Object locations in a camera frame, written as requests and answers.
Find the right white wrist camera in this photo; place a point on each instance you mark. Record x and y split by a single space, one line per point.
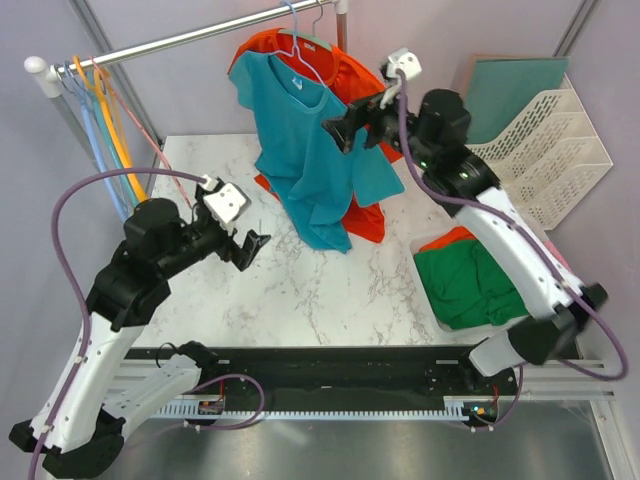
400 67

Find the orange plastic hanger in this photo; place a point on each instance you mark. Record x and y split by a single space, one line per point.
105 96

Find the teal plastic hanger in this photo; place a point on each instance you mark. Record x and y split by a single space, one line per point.
130 185

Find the light blue wire hanger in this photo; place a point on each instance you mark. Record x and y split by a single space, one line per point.
298 41

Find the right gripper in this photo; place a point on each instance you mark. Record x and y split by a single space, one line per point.
343 129

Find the teal t shirt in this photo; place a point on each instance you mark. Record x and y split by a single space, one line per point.
314 181

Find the blue plastic hanger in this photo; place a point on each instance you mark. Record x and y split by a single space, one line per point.
88 117

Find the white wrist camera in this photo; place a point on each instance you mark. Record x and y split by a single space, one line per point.
225 201
400 67

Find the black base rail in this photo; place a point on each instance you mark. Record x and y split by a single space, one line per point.
341 384

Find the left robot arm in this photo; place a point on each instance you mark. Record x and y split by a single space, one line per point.
81 430

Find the white file organizer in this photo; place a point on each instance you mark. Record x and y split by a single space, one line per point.
549 157

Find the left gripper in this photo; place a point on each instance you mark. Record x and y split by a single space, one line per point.
231 250

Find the green t shirt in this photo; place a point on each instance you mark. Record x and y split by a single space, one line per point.
465 290

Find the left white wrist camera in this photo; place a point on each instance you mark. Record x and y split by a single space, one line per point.
225 201

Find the metal clothes rail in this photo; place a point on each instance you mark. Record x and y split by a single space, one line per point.
49 78

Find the orange t shirt on hanger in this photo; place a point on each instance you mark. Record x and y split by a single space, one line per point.
348 80

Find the pink shirt in bin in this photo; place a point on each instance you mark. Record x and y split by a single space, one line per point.
557 255

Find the teal hanger with shirt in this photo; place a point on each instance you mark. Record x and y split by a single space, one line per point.
309 34

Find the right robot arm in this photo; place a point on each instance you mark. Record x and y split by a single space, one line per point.
558 303

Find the teal folder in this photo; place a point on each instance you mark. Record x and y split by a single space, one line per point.
496 88

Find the orange shirt in bin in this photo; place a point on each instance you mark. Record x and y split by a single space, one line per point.
458 233

